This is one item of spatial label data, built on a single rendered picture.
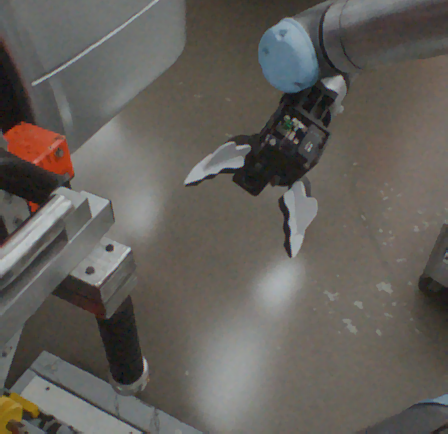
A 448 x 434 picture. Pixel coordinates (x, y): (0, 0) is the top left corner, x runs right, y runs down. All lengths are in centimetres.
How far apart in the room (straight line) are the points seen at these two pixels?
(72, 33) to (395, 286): 122
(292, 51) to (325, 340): 109
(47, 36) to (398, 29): 47
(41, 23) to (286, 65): 35
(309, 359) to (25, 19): 111
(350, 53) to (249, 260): 120
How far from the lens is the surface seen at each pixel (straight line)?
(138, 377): 61
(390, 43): 54
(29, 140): 73
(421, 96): 256
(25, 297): 43
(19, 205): 70
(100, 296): 46
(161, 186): 195
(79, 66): 87
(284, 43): 59
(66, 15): 83
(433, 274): 164
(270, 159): 66
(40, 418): 133
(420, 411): 43
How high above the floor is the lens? 130
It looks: 45 degrees down
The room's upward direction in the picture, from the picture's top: straight up
